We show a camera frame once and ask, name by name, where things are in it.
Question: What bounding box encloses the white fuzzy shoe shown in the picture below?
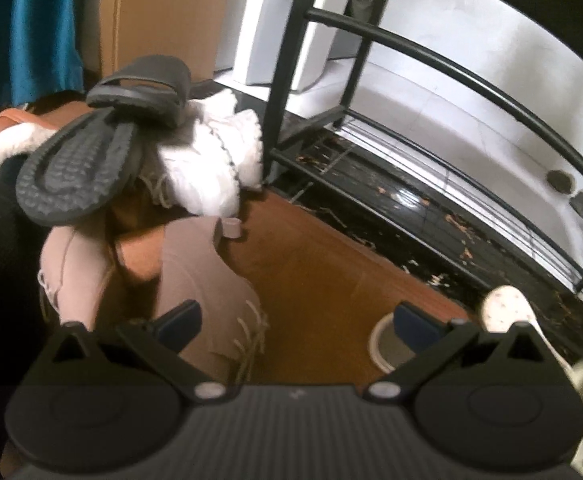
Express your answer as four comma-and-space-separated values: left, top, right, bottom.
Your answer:
139, 89, 265, 217

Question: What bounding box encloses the brown cardboard box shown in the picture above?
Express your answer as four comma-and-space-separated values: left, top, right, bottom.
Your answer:
99, 0, 257, 83

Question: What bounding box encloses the beige clog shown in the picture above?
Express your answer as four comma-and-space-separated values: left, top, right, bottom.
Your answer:
368, 312, 422, 372

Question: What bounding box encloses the black metal shoe rack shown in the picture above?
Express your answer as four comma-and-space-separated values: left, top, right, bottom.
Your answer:
263, 0, 583, 361

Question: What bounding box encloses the pink lace-up heeled boot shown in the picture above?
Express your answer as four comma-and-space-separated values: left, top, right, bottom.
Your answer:
158, 216, 271, 387
36, 224, 118, 328

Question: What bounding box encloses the white spotted slide sandal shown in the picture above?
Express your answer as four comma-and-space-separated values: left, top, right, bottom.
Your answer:
480, 285, 575, 368

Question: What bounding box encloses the white box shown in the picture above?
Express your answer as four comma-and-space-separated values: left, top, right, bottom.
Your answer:
232, 0, 303, 86
290, 0, 353, 94

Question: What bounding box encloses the blue cloth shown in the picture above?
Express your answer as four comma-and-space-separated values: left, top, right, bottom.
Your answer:
0, 0, 85, 117

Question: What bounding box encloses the black sandal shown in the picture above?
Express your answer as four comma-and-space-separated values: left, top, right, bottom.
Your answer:
85, 55, 193, 129
15, 109, 138, 226

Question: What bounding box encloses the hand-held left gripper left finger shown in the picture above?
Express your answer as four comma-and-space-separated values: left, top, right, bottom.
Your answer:
46, 299, 230, 406

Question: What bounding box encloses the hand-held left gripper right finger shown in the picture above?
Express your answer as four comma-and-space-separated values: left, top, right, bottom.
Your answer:
366, 301, 547, 403

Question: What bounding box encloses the tan fur-lined boot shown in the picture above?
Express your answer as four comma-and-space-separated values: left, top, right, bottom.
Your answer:
0, 109, 80, 187

